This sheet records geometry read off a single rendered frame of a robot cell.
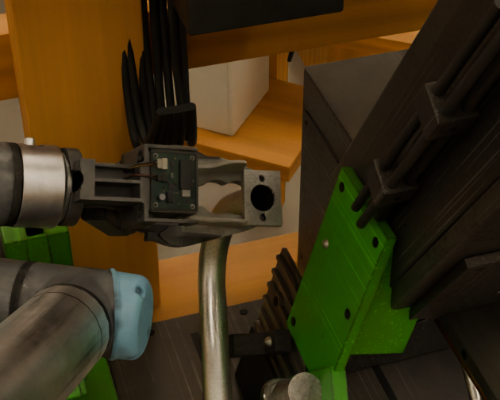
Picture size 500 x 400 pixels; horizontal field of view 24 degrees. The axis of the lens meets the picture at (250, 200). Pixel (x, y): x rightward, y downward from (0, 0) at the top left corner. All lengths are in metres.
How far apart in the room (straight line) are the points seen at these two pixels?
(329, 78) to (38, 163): 0.43
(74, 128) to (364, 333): 0.43
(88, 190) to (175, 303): 0.57
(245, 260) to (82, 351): 0.76
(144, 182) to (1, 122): 2.48
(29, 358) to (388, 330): 0.47
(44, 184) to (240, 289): 0.61
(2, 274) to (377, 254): 0.34
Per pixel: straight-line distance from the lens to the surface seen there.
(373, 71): 1.35
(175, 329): 1.50
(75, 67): 1.31
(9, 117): 3.51
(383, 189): 0.99
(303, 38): 1.48
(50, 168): 1.02
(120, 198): 1.02
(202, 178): 1.12
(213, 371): 1.23
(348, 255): 1.13
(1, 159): 1.01
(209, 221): 1.09
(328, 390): 1.17
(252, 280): 1.59
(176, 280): 1.59
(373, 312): 1.14
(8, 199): 1.01
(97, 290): 0.96
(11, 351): 0.80
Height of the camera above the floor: 1.96
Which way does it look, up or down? 39 degrees down
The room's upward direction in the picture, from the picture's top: straight up
